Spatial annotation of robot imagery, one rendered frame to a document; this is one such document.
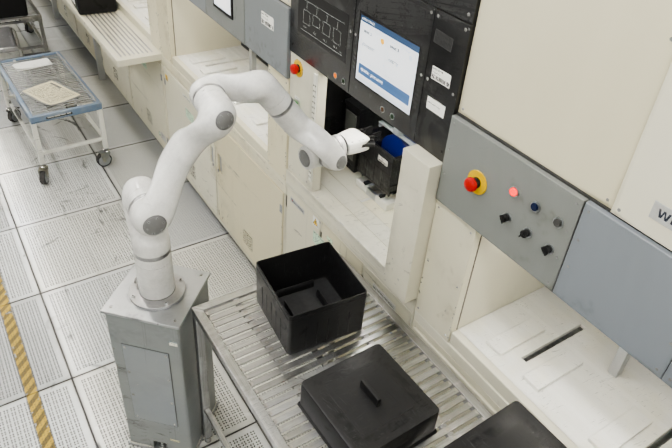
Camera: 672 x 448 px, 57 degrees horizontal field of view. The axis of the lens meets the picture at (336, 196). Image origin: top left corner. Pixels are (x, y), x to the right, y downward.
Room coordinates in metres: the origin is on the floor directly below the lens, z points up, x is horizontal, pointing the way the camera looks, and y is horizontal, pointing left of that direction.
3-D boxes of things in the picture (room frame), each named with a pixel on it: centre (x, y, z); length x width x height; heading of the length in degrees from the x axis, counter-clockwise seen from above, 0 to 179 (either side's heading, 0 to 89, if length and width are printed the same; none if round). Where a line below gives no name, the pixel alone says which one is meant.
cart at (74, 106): (3.63, 1.91, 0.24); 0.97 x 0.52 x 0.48; 38
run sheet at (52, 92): (3.46, 1.83, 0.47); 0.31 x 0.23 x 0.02; 57
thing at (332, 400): (1.11, -0.14, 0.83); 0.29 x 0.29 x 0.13; 37
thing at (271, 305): (1.50, 0.06, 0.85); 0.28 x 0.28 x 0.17; 31
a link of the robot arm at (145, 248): (1.57, 0.60, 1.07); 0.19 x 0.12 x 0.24; 30
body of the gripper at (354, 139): (1.94, -0.03, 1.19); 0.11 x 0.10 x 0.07; 133
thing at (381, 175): (2.12, -0.22, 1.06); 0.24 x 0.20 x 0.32; 36
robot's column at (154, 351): (1.54, 0.59, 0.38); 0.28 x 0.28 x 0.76; 81
